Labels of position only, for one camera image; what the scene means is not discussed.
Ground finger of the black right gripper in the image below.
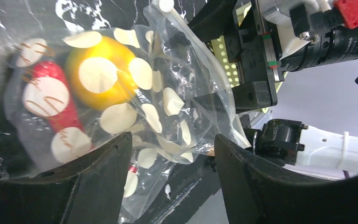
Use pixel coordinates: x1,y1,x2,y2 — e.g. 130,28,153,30
188,0,237,42

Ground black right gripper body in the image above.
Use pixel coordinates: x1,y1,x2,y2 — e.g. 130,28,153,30
223,0,284,113

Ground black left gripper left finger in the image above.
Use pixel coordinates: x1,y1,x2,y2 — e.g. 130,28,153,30
0,132,132,224

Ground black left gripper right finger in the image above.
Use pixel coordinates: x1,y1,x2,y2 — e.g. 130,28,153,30
214,134,358,224

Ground fake red chili pepper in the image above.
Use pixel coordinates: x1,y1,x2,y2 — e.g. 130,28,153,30
33,61,84,132

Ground clear polka dot zip bag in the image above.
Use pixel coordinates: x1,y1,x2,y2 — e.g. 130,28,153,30
4,0,249,224

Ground fake yellow lemon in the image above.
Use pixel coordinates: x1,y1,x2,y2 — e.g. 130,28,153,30
65,35,138,111

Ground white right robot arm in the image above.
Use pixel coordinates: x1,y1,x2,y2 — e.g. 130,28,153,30
189,0,358,177

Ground pale green perforated basket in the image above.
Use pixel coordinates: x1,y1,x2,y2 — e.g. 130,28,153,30
208,3,286,113

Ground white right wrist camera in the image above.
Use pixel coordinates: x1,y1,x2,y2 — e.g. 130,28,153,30
258,0,333,59

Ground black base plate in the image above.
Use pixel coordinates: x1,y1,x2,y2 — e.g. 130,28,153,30
136,154,221,224

